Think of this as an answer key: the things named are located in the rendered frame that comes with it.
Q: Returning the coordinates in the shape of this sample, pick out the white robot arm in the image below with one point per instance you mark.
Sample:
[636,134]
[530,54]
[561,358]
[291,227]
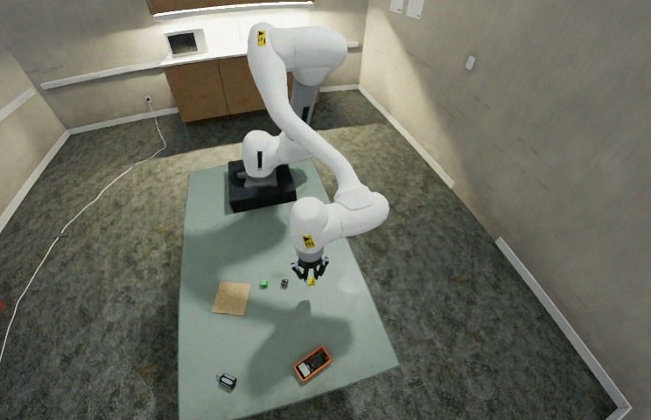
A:
[310,53]

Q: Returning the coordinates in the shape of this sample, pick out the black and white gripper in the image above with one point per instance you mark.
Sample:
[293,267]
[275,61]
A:
[323,262]

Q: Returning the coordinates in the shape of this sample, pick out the beige mat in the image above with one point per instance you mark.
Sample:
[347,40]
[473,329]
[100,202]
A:
[231,298]

